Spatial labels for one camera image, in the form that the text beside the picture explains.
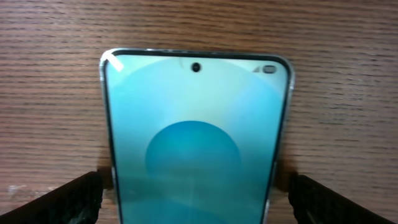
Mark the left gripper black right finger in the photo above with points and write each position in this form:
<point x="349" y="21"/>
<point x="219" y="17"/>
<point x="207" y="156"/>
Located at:
<point x="313" y="203"/>

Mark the blue screen smartphone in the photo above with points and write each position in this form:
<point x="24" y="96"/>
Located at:
<point x="194" y="136"/>

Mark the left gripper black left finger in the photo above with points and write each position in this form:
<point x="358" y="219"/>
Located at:
<point x="78" y="202"/>

